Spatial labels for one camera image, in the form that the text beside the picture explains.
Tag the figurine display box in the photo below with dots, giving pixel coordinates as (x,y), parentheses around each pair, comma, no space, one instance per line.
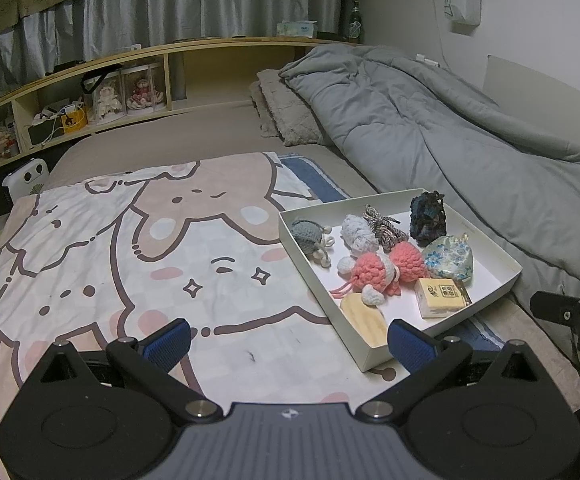
(0,140)

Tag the printed blanket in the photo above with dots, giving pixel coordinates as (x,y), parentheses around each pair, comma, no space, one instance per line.
(120,270)

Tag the wooden headboard shelf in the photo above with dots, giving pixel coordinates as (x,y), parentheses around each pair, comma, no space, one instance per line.
(220,75)

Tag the beige bed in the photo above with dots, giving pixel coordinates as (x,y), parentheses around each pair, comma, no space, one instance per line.
(170,135)

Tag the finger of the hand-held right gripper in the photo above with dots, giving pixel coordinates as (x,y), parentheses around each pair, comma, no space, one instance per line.
(554,306)

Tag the yellow bag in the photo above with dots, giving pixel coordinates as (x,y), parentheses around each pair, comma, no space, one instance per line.
(75,121)

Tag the floral fabric pouch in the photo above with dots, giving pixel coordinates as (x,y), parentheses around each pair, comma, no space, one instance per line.
(447,257)

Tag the dark storage box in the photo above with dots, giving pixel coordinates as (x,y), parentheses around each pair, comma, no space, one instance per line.
(45,134)

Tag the grey crochet toy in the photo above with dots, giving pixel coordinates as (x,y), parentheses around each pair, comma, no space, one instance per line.
(305,235)

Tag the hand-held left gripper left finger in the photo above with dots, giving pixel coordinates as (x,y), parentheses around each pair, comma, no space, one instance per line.
(172,340)

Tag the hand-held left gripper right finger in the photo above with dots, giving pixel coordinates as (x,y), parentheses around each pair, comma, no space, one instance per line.
(409,345)

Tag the grey curtain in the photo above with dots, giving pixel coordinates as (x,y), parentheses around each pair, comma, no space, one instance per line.
(170,10)

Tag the dark blue brown crochet piece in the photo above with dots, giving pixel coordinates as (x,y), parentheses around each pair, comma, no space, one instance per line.
(427,217)

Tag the grey duvet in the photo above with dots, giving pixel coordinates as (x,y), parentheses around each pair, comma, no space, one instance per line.
(444,120)

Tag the tissue box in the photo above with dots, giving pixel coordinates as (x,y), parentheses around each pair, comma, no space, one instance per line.
(295,29)

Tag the red doll display case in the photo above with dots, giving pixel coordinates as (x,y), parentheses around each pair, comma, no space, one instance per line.
(142,92)

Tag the pink crochet doll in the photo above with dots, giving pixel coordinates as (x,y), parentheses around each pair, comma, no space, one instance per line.
(369,270)

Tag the white wall socket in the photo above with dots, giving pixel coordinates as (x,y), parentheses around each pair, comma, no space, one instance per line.
(427,60)

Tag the white cardboard box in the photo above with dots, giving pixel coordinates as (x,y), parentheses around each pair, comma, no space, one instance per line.
(489,272)

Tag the pale yellow card pack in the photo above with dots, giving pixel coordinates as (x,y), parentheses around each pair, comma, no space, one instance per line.
(439,297)

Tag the oval wooden box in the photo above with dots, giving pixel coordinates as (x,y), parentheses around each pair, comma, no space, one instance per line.
(362,317)

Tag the cream doll display case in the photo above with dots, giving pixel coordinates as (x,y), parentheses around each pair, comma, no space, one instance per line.
(105,100)

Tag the white crochet piece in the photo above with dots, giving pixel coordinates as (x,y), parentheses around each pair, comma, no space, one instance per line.
(359,232)

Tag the green glass bottle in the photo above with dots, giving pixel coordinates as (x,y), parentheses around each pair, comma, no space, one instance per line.
(354,25)

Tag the white heater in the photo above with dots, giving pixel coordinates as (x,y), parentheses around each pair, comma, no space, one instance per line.
(27,177)

